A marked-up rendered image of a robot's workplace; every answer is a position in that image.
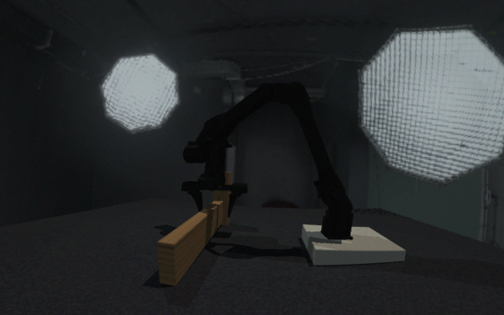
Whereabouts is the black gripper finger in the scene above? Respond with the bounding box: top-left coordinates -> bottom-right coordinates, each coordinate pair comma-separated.
228,194 -> 241,218
187,192 -> 202,212

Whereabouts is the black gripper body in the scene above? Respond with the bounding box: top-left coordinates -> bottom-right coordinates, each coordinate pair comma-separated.
182,163 -> 248,194

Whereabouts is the brown wooden post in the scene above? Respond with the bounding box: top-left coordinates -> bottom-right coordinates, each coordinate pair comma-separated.
213,172 -> 232,226

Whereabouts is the wooden side rail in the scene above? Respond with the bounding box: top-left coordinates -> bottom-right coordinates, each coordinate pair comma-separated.
157,201 -> 224,286

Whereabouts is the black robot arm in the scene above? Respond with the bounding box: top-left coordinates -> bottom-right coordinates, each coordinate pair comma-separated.
183,82 -> 354,240

